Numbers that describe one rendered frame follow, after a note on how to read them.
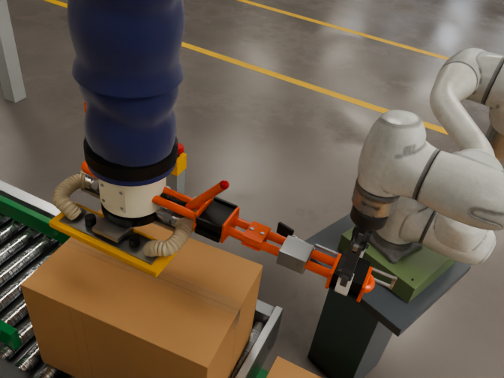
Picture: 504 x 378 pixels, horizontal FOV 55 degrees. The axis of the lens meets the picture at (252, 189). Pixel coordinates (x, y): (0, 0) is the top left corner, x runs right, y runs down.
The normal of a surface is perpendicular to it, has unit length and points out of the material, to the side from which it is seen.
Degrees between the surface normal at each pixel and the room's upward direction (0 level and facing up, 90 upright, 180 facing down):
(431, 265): 1
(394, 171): 87
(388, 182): 95
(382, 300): 0
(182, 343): 0
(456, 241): 98
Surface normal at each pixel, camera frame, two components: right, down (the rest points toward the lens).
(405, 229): -0.52, 0.51
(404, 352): 0.11, -0.78
